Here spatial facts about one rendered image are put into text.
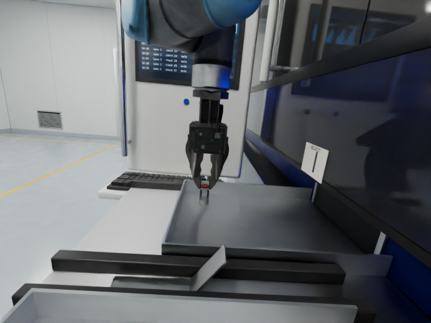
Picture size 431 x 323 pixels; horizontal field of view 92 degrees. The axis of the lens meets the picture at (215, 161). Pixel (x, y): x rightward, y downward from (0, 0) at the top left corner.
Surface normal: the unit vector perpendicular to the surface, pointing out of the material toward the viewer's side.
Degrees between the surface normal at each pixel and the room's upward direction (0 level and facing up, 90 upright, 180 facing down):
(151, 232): 0
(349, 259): 90
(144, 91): 90
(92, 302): 90
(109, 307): 90
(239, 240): 0
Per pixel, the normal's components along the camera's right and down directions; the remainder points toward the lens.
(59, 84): 0.02, 0.27
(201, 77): -0.43, 0.22
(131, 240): 0.08, -0.96
